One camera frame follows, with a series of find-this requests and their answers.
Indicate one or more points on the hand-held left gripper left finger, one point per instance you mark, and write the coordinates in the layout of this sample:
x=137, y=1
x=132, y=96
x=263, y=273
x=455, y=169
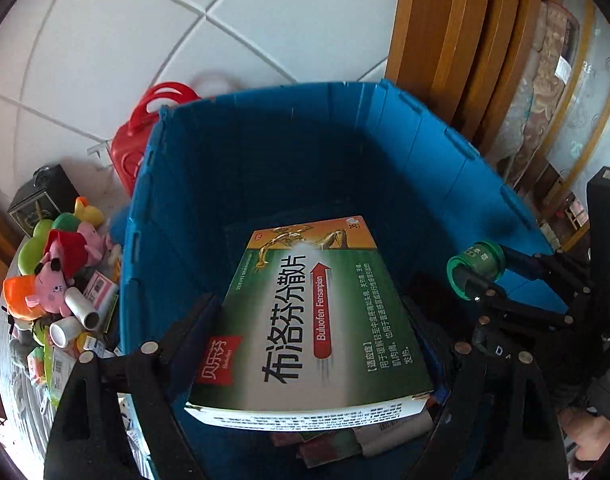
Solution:
x=205, y=320

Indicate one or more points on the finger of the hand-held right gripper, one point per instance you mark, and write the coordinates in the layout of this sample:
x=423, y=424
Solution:
x=545, y=266
x=525, y=310

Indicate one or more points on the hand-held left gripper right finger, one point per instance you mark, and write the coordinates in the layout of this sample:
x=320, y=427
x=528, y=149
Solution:
x=465, y=385

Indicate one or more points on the green cap bottle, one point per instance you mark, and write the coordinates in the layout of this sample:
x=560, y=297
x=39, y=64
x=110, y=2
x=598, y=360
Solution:
x=477, y=265

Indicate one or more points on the green orange medicine box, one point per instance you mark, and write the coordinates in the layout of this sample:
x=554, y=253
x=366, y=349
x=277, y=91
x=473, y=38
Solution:
x=310, y=320

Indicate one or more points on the blue plastic crate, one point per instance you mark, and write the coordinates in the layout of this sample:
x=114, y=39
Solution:
x=285, y=160

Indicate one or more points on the grey desktop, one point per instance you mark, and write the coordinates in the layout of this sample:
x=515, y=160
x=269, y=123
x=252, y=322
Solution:
x=15, y=385

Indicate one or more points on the person's right hand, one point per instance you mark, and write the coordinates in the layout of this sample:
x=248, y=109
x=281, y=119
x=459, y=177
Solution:
x=582, y=435

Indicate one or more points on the pink white barcode box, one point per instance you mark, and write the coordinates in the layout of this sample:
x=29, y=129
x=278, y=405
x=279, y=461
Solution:
x=101, y=291

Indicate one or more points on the white cardboard tube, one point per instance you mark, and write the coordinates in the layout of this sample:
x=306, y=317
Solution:
x=64, y=334
x=82, y=309

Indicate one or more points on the small pink pig plush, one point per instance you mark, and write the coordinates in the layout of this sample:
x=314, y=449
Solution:
x=91, y=242

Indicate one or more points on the red dress plush toy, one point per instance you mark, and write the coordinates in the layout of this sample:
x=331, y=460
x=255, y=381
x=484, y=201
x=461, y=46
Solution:
x=67, y=250

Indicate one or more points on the pink pig plush black ears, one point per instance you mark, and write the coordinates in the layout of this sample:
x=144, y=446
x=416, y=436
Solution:
x=50, y=285

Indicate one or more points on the yellow duck plush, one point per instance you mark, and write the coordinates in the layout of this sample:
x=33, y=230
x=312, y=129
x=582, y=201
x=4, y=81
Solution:
x=87, y=210

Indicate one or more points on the frosted glass door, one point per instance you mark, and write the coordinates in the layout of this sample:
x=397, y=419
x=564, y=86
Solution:
x=595, y=110

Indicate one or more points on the rolled patterned carpet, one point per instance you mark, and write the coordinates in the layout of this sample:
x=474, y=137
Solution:
x=545, y=100

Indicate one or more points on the red carry case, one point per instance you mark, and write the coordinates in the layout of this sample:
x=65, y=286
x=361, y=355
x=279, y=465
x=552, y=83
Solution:
x=125, y=160

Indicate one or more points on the green plush toy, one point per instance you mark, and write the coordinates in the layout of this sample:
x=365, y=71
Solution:
x=35, y=245

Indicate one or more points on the orange plush toy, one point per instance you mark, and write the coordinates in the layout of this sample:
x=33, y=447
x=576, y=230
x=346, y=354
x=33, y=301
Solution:
x=20, y=297

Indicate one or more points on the black gift box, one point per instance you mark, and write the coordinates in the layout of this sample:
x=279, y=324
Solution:
x=40, y=200

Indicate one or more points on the white wall socket panel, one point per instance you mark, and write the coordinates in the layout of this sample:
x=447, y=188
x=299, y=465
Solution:
x=100, y=151

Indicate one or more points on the wooden frame post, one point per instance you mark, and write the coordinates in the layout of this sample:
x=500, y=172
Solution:
x=450, y=35

